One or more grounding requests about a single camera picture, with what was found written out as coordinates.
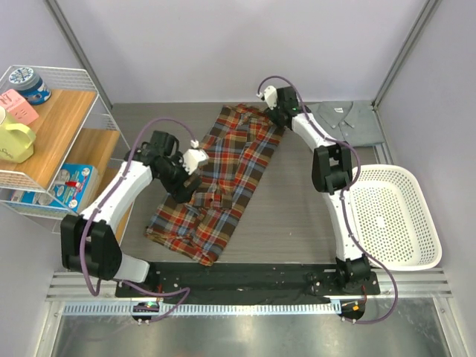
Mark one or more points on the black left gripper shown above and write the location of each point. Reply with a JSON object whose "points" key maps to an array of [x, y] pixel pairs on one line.
{"points": [[181, 193]]}

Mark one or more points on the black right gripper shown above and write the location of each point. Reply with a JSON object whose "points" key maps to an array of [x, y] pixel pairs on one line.
{"points": [[271, 117]]}

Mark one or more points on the red brown plaid shirt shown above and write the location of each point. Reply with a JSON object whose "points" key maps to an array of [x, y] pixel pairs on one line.
{"points": [[240, 145]]}

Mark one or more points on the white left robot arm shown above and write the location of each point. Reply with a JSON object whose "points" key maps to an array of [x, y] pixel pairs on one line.
{"points": [[88, 239]]}

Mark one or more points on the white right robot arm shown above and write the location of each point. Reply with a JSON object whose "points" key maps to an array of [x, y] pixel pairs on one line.
{"points": [[332, 176]]}

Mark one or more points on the folded grey button shirt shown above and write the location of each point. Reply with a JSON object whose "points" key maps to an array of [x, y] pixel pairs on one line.
{"points": [[352, 121]]}

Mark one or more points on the blue product box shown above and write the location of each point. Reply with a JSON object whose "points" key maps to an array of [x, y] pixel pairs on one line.
{"points": [[71, 192]]}

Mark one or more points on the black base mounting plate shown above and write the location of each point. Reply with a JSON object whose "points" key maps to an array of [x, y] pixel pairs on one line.
{"points": [[242, 283]]}

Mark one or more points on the white perforated plastic basket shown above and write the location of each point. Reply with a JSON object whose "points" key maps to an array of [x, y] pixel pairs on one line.
{"points": [[393, 220]]}

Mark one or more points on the yellow plastic pitcher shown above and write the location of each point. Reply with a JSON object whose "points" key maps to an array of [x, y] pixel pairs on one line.
{"points": [[16, 141]]}

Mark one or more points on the blue round tin can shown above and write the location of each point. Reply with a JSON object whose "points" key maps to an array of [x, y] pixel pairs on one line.
{"points": [[28, 83]]}

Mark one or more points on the pink small box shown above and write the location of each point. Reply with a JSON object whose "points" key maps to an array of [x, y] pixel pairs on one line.
{"points": [[18, 107]]}

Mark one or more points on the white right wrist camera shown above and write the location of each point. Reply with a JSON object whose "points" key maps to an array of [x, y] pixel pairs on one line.
{"points": [[269, 97]]}

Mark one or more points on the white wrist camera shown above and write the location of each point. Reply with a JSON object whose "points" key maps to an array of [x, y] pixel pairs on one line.
{"points": [[193, 158], [269, 97]]}

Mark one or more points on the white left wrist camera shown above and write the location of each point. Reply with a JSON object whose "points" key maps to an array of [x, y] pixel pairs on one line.
{"points": [[193, 158]]}

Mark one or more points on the white wire wooden shelf rack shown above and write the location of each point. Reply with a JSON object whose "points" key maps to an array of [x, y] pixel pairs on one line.
{"points": [[76, 125]]}

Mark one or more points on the white slotted cable duct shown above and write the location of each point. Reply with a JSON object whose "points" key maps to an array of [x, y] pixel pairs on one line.
{"points": [[145, 308]]}

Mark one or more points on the aluminium frame rail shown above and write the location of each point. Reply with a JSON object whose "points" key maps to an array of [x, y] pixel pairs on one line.
{"points": [[410, 284]]}

